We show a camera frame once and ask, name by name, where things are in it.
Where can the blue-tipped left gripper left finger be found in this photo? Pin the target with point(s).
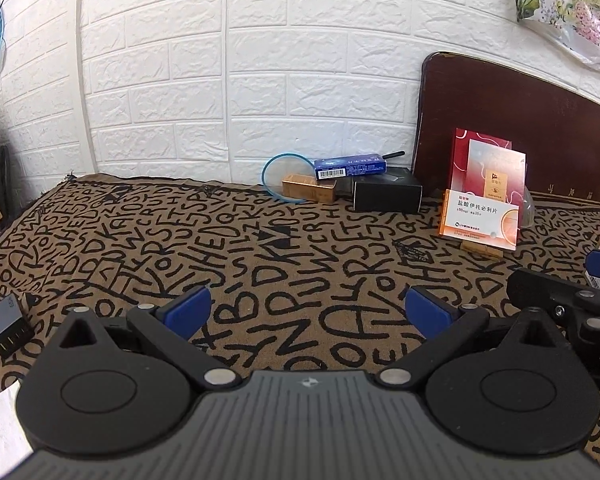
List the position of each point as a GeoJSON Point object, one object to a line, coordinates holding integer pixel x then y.
{"type": "Point", "coordinates": [164, 332]}

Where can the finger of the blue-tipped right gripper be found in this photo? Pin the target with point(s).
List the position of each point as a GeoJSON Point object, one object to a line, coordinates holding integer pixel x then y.
{"type": "Point", "coordinates": [447, 331]}

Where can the orange white medicine box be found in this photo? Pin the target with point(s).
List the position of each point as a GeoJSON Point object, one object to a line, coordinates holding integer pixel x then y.
{"type": "Point", "coordinates": [479, 220]}

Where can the dark brown wooden board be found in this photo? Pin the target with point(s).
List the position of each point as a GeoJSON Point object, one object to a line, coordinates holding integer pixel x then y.
{"type": "Point", "coordinates": [558, 130]}

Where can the letter-patterned brown tablecloth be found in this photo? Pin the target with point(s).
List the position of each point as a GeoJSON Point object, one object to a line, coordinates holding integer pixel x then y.
{"type": "Point", "coordinates": [293, 287]}

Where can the black cardboard box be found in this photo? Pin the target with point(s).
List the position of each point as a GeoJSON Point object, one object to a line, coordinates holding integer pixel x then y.
{"type": "Point", "coordinates": [396, 190]}

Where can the red white gift box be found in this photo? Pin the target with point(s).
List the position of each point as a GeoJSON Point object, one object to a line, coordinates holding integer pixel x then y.
{"type": "Point", "coordinates": [487, 166]}

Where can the small grey black device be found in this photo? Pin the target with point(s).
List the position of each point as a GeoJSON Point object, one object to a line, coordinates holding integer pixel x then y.
{"type": "Point", "coordinates": [15, 330]}

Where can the blue cigarette-style box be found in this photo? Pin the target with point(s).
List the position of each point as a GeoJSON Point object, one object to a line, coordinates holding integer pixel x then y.
{"type": "Point", "coordinates": [349, 166]}

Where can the blue rimmed round sieve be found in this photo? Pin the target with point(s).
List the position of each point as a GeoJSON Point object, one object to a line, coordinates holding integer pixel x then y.
{"type": "Point", "coordinates": [280, 166]}

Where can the small tan wooden box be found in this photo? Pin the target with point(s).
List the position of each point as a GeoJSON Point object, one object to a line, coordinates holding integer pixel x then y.
{"type": "Point", "coordinates": [302, 187]}

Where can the white paper sheet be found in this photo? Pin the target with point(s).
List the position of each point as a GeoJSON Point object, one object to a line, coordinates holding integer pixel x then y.
{"type": "Point", "coordinates": [14, 446]}

